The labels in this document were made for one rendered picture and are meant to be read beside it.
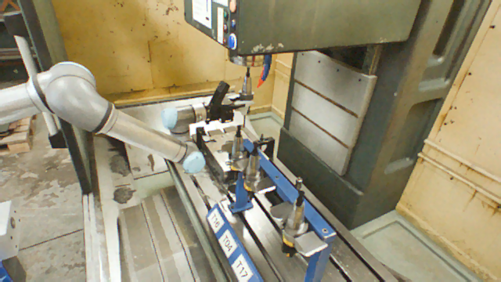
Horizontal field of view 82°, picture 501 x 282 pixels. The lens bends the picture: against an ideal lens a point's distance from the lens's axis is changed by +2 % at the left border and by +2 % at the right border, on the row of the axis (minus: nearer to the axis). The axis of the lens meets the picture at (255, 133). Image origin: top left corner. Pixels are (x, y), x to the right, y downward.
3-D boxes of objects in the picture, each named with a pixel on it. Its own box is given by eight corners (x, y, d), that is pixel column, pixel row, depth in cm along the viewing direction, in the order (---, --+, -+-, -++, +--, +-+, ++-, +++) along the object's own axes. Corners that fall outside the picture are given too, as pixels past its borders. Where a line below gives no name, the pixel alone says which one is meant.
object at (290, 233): (310, 236, 70) (311, 229, 69) (288, 243, 68) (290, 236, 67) (298, 218, 75) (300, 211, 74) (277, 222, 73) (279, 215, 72)
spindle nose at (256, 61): (277, 63, 108) (281, 30, 102) (244, 70, 99) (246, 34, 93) (250, 52, 118) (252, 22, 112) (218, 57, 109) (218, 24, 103)
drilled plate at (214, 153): (224, 179, 125) (224, 171, 123) (201, 146, 147) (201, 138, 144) (268, 167, 136) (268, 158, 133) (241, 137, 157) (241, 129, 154)
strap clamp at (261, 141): (251, 162, 144) (253, 138, 137) (248, 159, 147) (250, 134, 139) (273, 157, 150) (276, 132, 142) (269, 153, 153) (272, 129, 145)
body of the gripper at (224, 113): (226, 113, 120) (200, 118, 114) (227, 95, 116) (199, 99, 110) (235, 121, 115) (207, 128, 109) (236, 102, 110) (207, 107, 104)
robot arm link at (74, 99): (60, 82, 65) (214, 157, 98) (61, 67, 73) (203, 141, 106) (32, 122, 66) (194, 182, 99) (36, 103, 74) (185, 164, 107)
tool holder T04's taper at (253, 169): (263, 173, 86) (264, 155, 83) (251, 178, 84) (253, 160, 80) (254, 165, 89) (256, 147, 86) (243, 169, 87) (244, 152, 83)
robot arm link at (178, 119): (161, 125, 107) (159, 105, 102) (189, 120, 112) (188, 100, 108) (167, 135, 101) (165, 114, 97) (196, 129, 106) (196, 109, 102)
